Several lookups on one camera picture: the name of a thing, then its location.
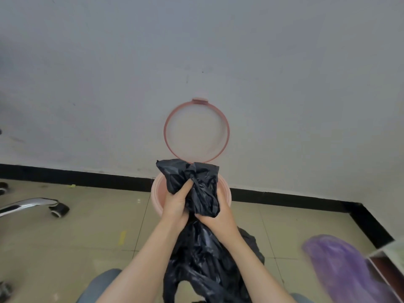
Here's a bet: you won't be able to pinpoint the white shelf rack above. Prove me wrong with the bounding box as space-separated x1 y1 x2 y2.
367 236 404 303

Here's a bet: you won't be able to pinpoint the black office chair chrome base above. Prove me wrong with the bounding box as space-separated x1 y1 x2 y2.
0 182 70 300

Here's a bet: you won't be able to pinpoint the person's right forearm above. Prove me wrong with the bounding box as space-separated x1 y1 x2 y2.
226 233 296 303

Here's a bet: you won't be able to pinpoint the purple plastic bag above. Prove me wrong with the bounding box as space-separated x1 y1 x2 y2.
302 235 400 303

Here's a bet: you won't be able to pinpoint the black plastic bag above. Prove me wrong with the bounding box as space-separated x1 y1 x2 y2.
156 159 265 303

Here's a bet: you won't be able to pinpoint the pink plastic trash bin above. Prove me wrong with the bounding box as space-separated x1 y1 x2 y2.
151 97 233 218

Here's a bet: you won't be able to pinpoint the person's left hand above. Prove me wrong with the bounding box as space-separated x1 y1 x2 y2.
161 179 195 234

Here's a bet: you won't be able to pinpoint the person's right hand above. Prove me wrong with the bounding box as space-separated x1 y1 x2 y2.
194 186 242 247

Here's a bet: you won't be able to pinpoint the person's left leg blue jeans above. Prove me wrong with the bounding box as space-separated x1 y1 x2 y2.
77 268 123 303

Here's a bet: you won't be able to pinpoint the person's left forearm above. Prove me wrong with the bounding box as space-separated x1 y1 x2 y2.
96 222 183 303

